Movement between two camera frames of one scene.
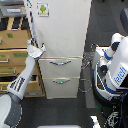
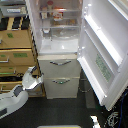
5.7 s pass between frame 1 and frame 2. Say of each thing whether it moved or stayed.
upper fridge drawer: stayed
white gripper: moved
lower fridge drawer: stayed
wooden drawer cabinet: stayed
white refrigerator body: stayed
